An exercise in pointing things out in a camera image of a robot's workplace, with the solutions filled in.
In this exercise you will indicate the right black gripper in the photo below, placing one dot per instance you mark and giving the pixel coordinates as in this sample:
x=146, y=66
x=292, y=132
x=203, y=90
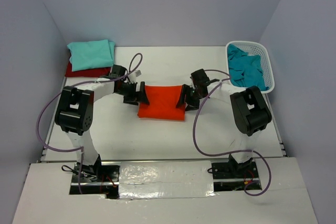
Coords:
x=193, y=105

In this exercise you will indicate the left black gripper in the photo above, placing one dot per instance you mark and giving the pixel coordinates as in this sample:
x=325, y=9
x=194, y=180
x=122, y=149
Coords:
x=136, y=96

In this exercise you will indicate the orange t shirt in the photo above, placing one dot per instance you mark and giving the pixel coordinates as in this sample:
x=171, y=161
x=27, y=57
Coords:
x=162, y=104

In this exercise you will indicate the dark red t shirt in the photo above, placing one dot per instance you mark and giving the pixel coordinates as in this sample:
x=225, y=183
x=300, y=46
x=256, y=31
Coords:
x=89, y=73

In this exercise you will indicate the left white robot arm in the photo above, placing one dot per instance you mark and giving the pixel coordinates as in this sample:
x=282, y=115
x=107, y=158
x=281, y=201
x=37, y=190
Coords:
x=74, y=113

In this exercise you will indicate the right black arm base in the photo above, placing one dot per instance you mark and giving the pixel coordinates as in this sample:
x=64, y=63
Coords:
x=232, y=176

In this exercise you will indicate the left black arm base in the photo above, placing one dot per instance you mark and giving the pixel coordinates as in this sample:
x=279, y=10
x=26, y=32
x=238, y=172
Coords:
x=100, y=179

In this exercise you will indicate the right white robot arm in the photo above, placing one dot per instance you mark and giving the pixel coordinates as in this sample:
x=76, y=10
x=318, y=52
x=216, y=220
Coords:
x=250, y=112

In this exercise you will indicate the dark teal t shirt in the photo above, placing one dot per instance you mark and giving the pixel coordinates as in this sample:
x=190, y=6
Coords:
x=245, y=70

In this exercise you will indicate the shiny taped white panel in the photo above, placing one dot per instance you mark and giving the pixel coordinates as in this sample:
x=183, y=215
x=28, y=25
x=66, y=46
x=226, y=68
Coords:
x=156, y=180

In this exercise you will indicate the white laundry basket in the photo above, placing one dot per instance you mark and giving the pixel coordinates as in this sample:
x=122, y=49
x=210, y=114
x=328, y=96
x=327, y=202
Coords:
x=254, y=48

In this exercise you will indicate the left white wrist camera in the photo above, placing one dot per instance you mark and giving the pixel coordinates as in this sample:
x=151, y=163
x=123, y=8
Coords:
x=133, y=76

